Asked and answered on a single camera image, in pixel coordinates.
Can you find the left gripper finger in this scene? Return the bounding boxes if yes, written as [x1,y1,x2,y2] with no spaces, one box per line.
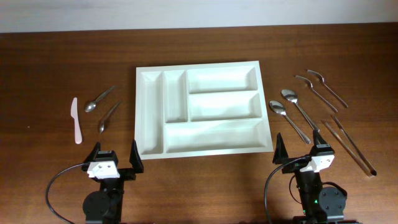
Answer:
[83,142,101,163]
[129,140,144,173]

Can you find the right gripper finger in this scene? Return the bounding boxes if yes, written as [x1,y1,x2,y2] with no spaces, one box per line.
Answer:
[272,133,289,164]
[313,130,326,147]

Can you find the small steel teaspoon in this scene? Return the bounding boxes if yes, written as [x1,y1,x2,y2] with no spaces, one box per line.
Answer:
[98,101,121,134]
[85,86,114,113]

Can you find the large steel spoon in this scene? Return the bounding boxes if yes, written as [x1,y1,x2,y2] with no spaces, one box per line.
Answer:
[281,89,320,131]
[269,100,311,144]

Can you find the steel fork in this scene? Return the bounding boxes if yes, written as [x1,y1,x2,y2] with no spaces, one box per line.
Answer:
[307,70,348,108]
[295,75,338,113]

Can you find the steel tongs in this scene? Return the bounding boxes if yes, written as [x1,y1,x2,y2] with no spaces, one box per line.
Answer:
[321,116,377,178]

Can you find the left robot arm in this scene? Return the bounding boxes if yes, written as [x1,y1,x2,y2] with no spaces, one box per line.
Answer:
[81,141,144,223]

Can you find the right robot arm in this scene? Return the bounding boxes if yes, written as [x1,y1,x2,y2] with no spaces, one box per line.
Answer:
[272,131,348,223]

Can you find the white plastic cutlery tray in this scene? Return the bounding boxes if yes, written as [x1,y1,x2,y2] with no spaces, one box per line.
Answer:
[135,61,273,160]

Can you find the right black cable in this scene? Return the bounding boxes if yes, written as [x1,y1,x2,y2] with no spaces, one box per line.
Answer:
[264,155,312,224]

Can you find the black cable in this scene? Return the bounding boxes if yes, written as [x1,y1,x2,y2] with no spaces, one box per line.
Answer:
[264,155,312,224]
[45,162,91,224]

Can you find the left black cable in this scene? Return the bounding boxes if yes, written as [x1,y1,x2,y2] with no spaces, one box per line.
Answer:
[45,162,91,224]

